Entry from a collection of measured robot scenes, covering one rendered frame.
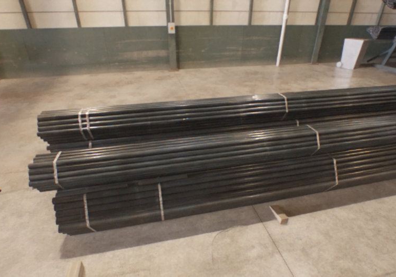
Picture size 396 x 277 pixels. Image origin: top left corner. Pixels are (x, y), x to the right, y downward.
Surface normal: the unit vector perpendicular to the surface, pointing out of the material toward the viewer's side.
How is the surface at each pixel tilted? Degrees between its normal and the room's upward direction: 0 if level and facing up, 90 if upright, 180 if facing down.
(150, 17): 90
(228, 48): 90
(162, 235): 0
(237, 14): 90
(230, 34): 90
